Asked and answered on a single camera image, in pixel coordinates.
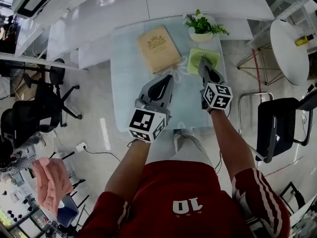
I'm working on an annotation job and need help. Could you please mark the person's left forearm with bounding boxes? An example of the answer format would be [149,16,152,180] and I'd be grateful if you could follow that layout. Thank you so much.
[104,140,152,204]

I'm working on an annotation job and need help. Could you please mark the black office swivel chair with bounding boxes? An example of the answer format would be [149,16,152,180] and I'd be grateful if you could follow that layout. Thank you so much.
[0,83,83,156]

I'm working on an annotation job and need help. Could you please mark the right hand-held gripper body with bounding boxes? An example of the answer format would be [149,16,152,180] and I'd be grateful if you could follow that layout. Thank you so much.
[200,82,234,110]

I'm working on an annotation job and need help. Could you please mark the black power cable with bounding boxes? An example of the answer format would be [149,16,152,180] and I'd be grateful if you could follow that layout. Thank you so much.
[84,146,122,162]

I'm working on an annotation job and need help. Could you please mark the green small desk fan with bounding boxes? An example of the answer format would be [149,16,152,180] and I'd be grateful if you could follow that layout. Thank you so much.
[187,48,221,74]

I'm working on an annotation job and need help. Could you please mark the round white side table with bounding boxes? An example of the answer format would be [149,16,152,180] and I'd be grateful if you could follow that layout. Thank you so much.
[236,18,310,86]

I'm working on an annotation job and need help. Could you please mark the pink cloth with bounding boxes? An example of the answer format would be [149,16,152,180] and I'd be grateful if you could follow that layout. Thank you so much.
[31,157,75,214]

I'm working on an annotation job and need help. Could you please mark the black mesh chair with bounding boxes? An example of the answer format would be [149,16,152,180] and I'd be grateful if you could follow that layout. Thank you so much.
[237,89,317,165]

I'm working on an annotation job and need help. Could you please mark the red jersey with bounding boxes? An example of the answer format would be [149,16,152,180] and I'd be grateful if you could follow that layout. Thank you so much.
[78,160,291,238]

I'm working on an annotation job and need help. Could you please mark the potted green plant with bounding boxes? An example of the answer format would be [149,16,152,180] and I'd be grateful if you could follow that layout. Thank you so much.
[182,8,230,42]

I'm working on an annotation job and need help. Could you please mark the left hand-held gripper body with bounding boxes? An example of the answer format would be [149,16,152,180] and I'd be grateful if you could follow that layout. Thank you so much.
[128,98,173,143]

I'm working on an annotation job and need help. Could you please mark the person's right forearm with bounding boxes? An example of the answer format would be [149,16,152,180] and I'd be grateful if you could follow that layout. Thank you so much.
[210,109,257,185]

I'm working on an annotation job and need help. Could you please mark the light grey trousers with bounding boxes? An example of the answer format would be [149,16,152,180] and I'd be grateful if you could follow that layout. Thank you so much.
[148,130,216,173]

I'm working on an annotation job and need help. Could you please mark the grey checked cloth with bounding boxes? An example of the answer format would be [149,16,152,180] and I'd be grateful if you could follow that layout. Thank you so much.
[7,155,37,176]

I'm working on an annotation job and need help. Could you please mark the tan hardcover book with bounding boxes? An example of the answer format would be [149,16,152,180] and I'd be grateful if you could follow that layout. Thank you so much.
[136,25,182,74]

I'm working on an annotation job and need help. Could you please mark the white wiping cloth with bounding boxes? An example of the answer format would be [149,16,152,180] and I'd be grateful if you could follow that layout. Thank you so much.
[196,57,213,77]

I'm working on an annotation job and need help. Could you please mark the blue chair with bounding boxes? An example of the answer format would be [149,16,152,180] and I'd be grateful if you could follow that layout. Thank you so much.
[56,193,80,228]

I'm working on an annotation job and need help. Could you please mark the white power strip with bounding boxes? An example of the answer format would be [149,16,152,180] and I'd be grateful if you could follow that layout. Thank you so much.
[75,141,88,153]

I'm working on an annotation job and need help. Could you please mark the yellow oil bottle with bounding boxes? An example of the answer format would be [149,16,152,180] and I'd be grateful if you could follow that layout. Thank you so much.
[294,33,315,47]

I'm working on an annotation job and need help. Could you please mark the black metal frame stand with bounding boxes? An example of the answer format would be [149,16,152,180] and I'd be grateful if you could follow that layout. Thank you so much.
[279,181,308,214]

